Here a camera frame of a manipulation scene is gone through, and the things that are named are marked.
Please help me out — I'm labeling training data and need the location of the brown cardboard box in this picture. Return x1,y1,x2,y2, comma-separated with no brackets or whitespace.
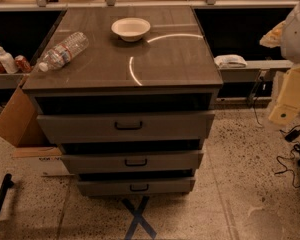
0,75,49,148

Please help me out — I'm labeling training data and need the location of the grey middle drawer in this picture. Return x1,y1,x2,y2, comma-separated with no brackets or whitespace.
61,150,203,174

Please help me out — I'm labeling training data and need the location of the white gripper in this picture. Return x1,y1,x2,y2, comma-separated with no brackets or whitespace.
259,21,300,125

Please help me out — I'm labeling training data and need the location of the white paper bowl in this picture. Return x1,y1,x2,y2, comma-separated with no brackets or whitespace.
111,18,151,42

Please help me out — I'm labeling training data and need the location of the grey drawer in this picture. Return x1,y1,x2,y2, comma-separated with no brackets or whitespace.
77,177,195,197
61,150,203,174
37,111,214,144

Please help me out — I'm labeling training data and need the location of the grey drawer cabinet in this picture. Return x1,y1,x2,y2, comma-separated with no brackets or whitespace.
23,6,222,182

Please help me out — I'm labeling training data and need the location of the grey top drawer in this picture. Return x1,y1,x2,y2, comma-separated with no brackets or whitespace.
37,111,214,144

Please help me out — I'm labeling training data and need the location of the white folded cloth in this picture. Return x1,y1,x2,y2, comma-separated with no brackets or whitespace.
214,54,247,68

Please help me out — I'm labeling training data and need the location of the grey bottom drawer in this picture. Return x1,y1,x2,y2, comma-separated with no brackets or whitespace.
77,177,195,197

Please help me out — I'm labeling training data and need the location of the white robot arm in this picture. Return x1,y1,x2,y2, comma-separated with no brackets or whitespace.
259,1,300,125

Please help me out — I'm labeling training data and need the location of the clear plastic water bottle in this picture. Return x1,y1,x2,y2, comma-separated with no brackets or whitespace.
38,32,89,72

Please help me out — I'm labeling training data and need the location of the black cable on floor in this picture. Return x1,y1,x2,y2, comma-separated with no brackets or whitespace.
273,143,300,189

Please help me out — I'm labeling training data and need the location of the red soda can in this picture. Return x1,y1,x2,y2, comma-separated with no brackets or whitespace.
15,55,32,73

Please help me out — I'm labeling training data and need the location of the black power adapter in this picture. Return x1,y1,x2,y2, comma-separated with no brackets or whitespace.
284,129,300,142

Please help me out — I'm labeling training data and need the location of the white pump bottle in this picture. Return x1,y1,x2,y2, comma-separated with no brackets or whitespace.
0,45,18,74

